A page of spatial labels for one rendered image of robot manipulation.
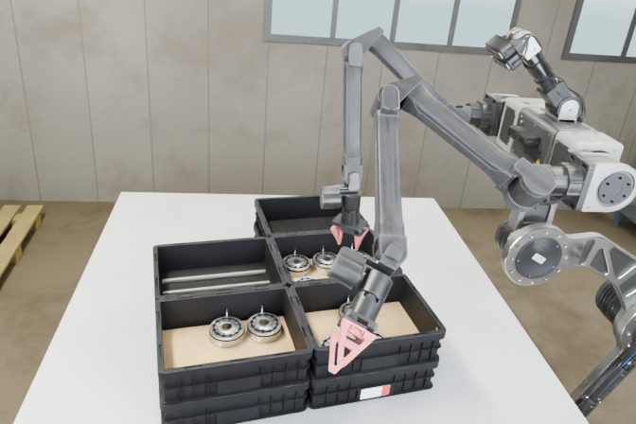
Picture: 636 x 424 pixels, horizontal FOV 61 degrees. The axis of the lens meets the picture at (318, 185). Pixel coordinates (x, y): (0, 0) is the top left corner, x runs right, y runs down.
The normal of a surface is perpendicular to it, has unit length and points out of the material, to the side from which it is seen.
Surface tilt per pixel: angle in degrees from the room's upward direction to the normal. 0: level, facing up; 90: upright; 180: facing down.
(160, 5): 90
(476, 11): 90
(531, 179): 39
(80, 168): 90
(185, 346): 0
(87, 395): 0
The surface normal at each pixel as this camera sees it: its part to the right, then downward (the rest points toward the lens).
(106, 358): 0.08, -0.90
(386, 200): 0.08, -0.44
